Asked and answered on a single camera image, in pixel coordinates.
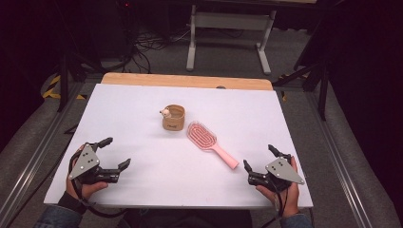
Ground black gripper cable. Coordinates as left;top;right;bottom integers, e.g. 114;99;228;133
67;150;129;219
260;181;288;228

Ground white table board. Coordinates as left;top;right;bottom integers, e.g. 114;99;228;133
43;83;314;210

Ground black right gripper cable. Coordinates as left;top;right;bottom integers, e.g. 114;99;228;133
260;181;288;228

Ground yellow black hazard tape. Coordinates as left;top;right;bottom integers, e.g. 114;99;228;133
278;74;310;103
42;74;87;101

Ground person's left hand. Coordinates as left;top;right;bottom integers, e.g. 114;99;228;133
65;143;109;201

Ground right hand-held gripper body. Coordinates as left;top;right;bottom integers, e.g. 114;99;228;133
247;153;306;193

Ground person's lap in dark clothing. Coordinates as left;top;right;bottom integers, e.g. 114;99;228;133
118;208;255;228

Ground pink hairbrush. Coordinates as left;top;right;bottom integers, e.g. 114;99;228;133
186;121;240;170

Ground bundle of black floor cables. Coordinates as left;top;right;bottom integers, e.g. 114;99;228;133
125;27;191;74

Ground black metal stand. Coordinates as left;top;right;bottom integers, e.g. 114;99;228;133
56;51;106;113
272;60;329;122

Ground white metal desk frame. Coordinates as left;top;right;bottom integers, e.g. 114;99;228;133
185;4;278;76

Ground person's right hand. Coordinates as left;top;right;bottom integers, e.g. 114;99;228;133
256;156;300;218

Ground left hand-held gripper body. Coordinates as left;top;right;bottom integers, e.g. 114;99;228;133
67;142;122;185

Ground aluminium floor rail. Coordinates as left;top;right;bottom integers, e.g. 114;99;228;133
305;91;374;228
0;82;85;222

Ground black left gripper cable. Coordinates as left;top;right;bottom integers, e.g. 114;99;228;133
67;150;129;219

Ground wooden table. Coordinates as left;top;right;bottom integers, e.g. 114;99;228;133
101;72;274;91

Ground brown cup with bear figurine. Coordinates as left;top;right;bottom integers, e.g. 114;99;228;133
160;104;186;131

